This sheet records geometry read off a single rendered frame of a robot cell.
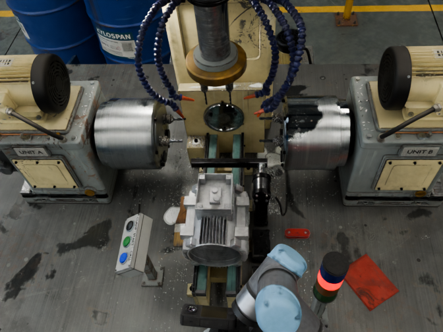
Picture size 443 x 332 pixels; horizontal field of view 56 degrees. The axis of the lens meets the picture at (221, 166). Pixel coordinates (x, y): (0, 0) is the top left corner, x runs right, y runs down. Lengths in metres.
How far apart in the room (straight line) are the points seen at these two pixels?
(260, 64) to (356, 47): 2.06
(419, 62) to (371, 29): 2.44
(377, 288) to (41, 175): 1.17
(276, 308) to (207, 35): 0.73
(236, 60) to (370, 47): 2.38
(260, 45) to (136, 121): 0.48
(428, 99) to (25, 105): 1.19
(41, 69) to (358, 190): 1.08
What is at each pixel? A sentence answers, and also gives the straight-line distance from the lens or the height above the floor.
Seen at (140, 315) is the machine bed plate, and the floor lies 0.80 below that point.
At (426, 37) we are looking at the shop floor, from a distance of 3.74.
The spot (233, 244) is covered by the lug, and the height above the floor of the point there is 1.09.
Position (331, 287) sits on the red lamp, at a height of 1.14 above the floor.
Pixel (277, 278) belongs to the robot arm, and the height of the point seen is 1.41.
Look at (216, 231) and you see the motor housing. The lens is 1.16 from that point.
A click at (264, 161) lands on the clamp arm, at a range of 1.37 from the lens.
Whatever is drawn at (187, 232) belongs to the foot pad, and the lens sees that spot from 1.20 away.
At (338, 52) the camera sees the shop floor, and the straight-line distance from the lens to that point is 3.44.
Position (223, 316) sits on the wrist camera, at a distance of 0.90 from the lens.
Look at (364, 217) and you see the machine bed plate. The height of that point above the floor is 0.80.
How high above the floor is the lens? 2.13
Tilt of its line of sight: 54 degrees down
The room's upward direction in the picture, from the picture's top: 7 degrees counter-clockwise
